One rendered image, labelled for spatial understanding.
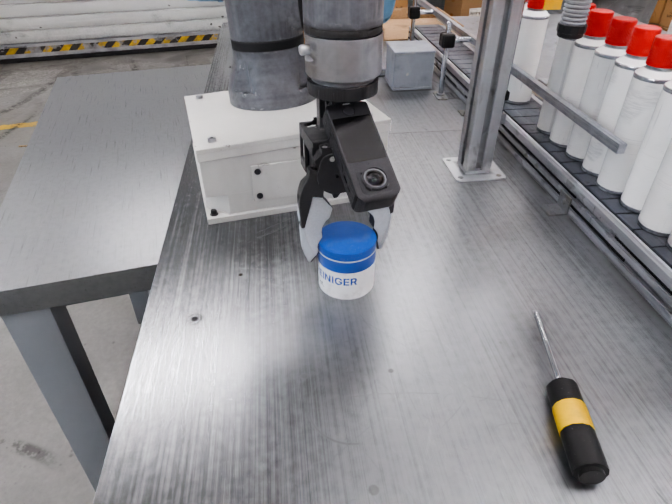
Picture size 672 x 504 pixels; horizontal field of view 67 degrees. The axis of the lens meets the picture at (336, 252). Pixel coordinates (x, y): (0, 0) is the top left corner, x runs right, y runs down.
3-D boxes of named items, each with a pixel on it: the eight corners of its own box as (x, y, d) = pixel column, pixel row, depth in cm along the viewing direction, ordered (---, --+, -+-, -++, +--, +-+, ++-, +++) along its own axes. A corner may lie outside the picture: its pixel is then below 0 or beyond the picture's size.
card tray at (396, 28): (462, 38, 162) (463, 25, 160) (382, 41, 160) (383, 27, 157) (436, 18, 186) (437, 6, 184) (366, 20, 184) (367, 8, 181)
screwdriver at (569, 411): (605, 489, 42) (617, 469, 40) (568, 486, 42) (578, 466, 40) (545, 320, 58) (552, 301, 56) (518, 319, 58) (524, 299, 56)
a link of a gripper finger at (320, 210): (301, 239, 64) (324, 175, 60) (313, 267, 59) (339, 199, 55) (278, 236, 63) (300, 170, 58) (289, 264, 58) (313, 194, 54)
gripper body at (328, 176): (358, 161, 62) (361, 60, 55) (384, 194, 55) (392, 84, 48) (298, 169, 60) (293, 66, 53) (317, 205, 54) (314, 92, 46)
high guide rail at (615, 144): (624, 153, 66) (628, 143, 65) (615, 154, 66) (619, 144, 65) (418, 0, 152) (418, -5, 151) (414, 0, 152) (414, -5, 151)
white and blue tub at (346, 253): (382, 294, 61) (385, 247, 57) (327, 305, 60) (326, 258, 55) (362, 261, 67) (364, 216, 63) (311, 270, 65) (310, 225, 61)
